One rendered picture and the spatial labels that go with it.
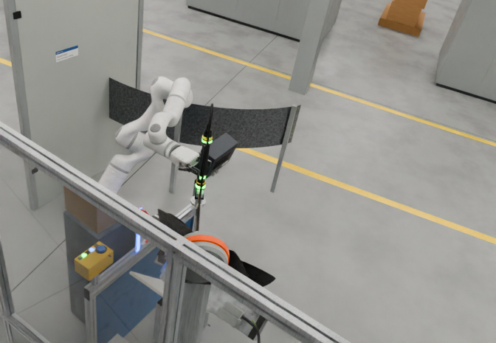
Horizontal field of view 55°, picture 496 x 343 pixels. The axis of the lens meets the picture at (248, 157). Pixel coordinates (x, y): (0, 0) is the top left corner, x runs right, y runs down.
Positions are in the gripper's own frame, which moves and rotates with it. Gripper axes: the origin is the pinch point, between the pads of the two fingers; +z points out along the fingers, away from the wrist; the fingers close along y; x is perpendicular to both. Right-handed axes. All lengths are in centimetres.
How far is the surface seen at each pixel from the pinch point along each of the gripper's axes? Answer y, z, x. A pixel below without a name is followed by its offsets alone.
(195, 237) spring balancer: 60, 39, 31
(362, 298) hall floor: -138, 77, -165
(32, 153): 74, -10, 40
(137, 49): -151, -178, -54
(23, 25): -44, -179, -8
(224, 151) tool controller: -68, -29, -42
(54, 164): 72, -3, 40
